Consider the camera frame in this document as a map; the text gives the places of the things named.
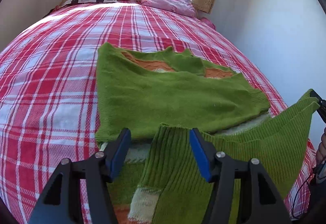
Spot red plaid bed sheet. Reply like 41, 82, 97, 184
1, 2, 315, 223

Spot pink blanket edge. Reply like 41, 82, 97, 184
199, 17, 216, 30

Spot green striped knit sweater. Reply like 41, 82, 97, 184
96, 43, 318, 223

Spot pink pillow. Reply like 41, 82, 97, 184
136, 0, 197, 17

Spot person's right hand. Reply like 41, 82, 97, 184
316, 128, 326, 165

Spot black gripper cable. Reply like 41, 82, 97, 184
291, 162, 326, 221

